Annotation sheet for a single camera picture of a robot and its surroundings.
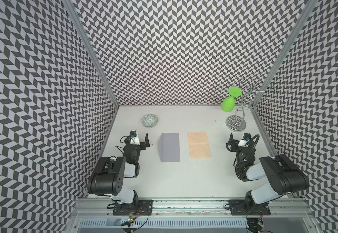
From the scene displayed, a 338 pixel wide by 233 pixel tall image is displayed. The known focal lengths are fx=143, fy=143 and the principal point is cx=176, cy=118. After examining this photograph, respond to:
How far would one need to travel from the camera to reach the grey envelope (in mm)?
926

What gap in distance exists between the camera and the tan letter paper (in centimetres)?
94

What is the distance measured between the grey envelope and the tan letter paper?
8 cm
